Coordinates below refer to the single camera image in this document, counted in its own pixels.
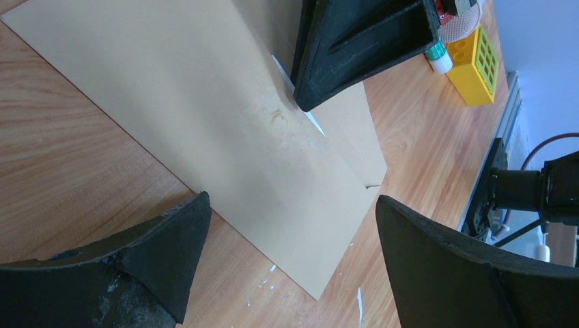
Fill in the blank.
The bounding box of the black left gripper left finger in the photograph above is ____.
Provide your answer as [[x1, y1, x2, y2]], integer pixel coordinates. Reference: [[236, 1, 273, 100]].
[[1, 192, 212, 327]]

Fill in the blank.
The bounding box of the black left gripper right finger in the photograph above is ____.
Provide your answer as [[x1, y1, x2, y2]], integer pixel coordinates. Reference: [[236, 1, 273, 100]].
[[376, 195, 578, 327]]

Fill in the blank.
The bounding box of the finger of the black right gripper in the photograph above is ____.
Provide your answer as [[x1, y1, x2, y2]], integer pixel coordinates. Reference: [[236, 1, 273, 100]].
[[290, 0, 440, 112]]

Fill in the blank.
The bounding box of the white green glue stick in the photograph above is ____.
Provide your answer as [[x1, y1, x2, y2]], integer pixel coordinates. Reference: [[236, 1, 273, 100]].
[[425, 41, 453, 74]]

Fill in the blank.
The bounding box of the tan paper envelope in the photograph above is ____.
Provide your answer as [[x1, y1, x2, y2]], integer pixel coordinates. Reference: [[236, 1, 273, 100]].
[[1, 1, 386, 299]]

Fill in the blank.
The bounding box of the small white paper scrap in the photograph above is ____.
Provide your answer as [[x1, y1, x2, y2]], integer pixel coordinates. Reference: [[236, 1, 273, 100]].
[[356, 287, 364, 327]]

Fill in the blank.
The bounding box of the yellow building block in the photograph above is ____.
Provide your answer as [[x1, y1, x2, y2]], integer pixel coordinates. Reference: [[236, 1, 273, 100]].
[[446, 25, 498, 107]]

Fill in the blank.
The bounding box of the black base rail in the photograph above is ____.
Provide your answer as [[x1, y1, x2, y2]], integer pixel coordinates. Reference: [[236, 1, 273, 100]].
[[459, 71, 522, 243]]

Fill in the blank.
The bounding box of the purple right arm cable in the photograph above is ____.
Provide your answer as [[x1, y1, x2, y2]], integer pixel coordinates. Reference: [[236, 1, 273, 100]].
[[490, 132, 579, 241]]

